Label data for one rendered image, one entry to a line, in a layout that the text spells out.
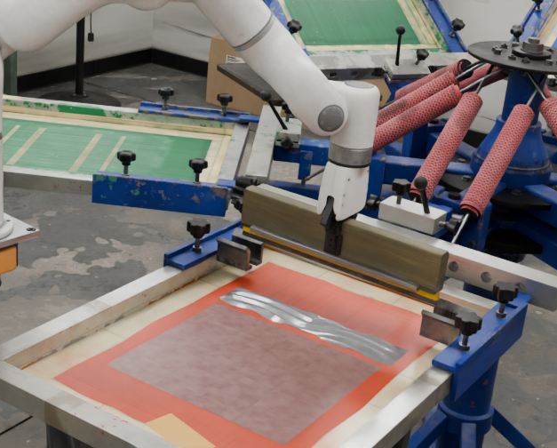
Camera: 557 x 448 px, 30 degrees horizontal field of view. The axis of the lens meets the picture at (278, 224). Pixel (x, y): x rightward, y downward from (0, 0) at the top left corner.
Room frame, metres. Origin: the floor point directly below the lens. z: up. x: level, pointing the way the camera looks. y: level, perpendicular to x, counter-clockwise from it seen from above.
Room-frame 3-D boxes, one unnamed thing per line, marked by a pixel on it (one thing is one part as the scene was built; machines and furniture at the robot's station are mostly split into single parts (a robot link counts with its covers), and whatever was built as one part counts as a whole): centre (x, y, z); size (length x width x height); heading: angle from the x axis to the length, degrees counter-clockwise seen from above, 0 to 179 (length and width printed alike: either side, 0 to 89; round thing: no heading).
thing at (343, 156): (1.74, -0.12, 1.26); 0.09 x 0.07 x 0.03; 149
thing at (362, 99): (1.73, -0.07, 1.33); 0.15 x 0.10 x 0.11; 109
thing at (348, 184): (1.73, -0.11, 1.20); 0.10 x 0.07 x 0.11; 149
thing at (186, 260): (1.90, 0.11, 0.98); 0.30 x 0.05 x 0.07; 149
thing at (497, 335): (1.62, -0.37, 0.98); 0.30 x 0.05 x 0.07; 149
